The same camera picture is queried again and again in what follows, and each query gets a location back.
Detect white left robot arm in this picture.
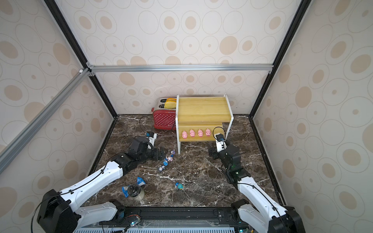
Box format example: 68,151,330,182
32,136,168,233

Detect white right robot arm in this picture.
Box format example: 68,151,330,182
208,142,305,233

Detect blue plastic wrapper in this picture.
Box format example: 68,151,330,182
122,177,146,200

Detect clear tape roll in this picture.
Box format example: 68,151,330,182
127,184,145,201

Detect red polka dot toaster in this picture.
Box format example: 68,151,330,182
152,97,177,130

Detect white metal wooden shelf rack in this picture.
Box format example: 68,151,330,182
175,94,234,154

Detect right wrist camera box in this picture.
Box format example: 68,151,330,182
214,134,226,153

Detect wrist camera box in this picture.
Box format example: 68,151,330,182
214,134,226,153
146,131,157,150

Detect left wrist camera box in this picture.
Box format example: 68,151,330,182
146,131,157,150

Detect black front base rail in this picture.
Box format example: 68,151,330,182
72,206,257,233

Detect silver aluminium rail back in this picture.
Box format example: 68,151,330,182
89,64,273,73

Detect silver aluminium rail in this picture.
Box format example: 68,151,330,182
1,68,89,172
89,64,273,73

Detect silver aluminium rail left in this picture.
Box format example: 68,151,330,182
1,68,89,172

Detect black corner frame post right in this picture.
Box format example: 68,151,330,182
249,0,312,119

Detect black corner frame post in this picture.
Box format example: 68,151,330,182
249,0,312,119
43,0,118,118

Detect black corner frame post left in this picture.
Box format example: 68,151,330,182
43,0,118,118

